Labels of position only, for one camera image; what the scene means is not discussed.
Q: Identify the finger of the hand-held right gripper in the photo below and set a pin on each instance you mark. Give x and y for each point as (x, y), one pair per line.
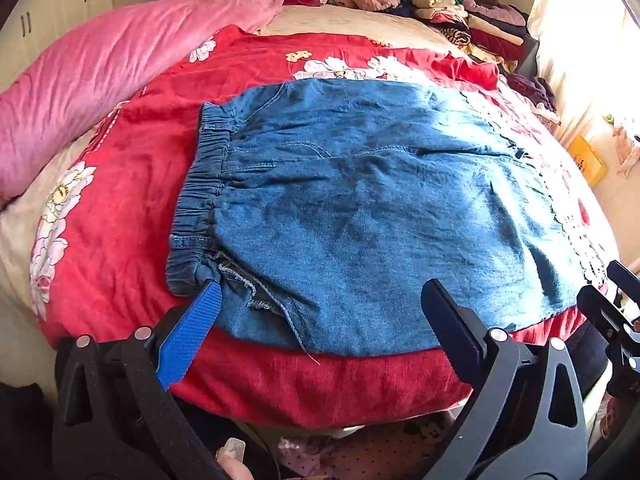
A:
(622, 350)
(627, 282)

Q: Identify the person's left hand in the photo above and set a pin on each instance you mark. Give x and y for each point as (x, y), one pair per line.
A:
(237, 462)

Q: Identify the red floral bedspread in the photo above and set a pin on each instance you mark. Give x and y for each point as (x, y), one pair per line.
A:
(125, 210)

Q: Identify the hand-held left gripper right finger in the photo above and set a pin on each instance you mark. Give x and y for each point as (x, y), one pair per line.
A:
(452, 325)

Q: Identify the blue denim pants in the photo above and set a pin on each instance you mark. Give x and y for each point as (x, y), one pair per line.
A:
(360, 210)

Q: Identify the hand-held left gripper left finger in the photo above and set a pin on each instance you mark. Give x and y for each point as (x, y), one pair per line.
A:
(190, 330)

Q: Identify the pile of folded clothes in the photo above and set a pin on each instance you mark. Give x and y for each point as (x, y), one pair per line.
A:
(475, 25)

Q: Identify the purple crumpled cloth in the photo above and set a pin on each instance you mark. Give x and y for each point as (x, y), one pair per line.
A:
(535, 90)

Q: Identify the person's dotted pink clothing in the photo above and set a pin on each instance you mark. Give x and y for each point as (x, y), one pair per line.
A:
(350, 455)

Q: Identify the cream wardrobe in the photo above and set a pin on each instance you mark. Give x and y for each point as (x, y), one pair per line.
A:
(50, 15)

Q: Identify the pink quilt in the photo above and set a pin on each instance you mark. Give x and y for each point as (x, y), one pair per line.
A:
(100, 75)

